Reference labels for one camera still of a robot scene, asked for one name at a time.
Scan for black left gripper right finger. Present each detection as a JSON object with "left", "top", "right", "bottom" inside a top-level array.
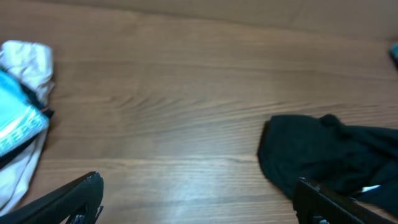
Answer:
[{"left": 293, "top": 177, "right": 393, "bottom": 224}]

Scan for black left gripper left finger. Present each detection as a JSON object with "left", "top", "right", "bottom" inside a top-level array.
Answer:
[{"left": 1, "top": 172, "right": 104, "bottom": 224}]

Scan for black t-shirt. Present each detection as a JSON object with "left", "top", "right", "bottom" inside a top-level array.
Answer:
[{"left": 257, "top": 114, "right": 397, "bottom": 217}]

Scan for light blue printed t-shirt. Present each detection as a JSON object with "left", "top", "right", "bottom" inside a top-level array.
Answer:
[{"left": 1, "top": 72, "right": 49, "bottom": 156}]

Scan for pale pink folded garment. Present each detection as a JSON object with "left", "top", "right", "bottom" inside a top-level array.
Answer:
[{"left": 1, "top": 40, "right": 54, "bottom": 215}]

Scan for blue denim jeans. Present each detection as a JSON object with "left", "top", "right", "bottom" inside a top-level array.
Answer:
[{"left": 389, "top": 42, "right": 398, "bottom": 67}]

